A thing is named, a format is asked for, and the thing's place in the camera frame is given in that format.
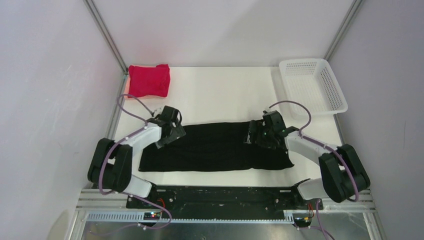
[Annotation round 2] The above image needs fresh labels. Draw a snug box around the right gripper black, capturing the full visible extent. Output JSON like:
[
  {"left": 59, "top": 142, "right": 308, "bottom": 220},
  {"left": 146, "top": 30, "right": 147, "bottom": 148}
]
[{"left": 244, "top": 119, "right": 276, "bottom": 150}]

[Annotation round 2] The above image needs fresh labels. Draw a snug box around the black t shirt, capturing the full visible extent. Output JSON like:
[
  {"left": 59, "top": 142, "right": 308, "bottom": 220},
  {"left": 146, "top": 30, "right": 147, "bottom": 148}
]
[{"left": 138, "top": 121, "right": 294, "bottom": 172}]

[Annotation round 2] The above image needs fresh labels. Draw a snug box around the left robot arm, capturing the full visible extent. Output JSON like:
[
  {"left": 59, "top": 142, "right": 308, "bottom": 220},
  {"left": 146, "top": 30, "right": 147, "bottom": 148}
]
[{"left": 87, "top": 105, "right": 186, "bottom": 208}]

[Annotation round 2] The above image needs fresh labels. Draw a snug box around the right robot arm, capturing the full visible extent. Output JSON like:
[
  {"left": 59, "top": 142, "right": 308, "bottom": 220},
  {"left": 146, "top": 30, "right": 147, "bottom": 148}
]
[{"left": 244, "top": 110, "right": 371, "bottom": 209}]

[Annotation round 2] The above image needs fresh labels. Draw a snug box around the folded red t shirt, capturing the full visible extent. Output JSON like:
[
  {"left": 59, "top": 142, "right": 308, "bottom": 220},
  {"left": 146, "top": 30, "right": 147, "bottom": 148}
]
[{"left": 128, "top": 64, "right": 171, "bottom": 98}]

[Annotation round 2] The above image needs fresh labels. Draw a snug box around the folded peach t shirt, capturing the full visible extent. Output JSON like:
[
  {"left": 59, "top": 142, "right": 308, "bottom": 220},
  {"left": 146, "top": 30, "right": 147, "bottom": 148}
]
[{"left": 123, "top": 76, "right": 158, "bottom": 100}]

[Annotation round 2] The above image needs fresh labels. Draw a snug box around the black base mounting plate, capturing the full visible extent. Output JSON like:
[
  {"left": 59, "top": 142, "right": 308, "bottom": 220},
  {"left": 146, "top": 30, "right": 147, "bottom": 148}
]
[{"left": 147, "top": 185, "right": 317, "bottom": 221}]

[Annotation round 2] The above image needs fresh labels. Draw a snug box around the white plastic basket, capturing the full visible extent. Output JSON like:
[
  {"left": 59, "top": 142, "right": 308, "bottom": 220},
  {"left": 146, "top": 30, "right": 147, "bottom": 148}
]
[{"left": 278, "top": 58, "right": 348, "bottom": 117}]

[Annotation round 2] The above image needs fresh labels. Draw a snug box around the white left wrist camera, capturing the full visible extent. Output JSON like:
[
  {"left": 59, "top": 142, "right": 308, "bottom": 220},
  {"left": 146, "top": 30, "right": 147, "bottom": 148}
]
[{"left": 151, "top": 106, "right": 165, "bottom": 118}]

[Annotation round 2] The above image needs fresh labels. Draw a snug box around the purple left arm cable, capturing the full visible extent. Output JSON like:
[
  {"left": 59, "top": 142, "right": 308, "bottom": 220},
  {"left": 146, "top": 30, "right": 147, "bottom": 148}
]
[{"left": 98, "top": 94, "right": 173, "bottom": 231}]

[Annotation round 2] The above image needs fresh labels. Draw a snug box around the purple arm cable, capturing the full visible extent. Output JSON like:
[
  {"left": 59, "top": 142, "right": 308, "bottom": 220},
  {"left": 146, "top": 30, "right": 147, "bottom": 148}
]
[
  {"left": 263, "top": 100, "right": 360, "bottom": 239},
  {"left": 98, "top": 94, "right": 173, "bottom": 231}
]

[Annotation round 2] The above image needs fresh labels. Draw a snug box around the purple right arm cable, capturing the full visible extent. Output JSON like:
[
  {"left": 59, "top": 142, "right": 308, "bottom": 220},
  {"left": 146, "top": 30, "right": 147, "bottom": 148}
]
[{"left": 263, "top": 100, "right": 360, "bottom": 239}]

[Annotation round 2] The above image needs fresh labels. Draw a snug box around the aluminium front rail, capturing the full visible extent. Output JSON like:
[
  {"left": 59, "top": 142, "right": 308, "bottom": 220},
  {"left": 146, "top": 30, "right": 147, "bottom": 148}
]
[{"left": 67, "top": 185, "right": 384, "bottom": 240}]

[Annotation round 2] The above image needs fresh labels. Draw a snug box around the aluminium frame post left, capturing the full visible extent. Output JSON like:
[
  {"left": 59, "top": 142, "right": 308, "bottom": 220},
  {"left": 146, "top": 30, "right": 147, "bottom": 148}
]
[{"left": 83, "top": 0, "right": 128, "bottom": 75}]

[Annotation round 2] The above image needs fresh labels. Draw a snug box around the aluminium frame post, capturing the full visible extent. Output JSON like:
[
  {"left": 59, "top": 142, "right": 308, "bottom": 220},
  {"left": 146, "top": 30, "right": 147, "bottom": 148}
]
[
  {"left": 83, "top": 0, "right": 128, "bottom": 75},
  {"left": 323, "top": 0, "right": 365, "bottom": 62}
]

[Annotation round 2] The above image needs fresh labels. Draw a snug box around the aluminium frame post right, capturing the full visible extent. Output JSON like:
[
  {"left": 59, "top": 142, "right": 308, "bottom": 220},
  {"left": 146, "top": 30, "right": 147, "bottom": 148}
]
[{"left": 323, "top": 0, "right": 365, "bottom": 62}]

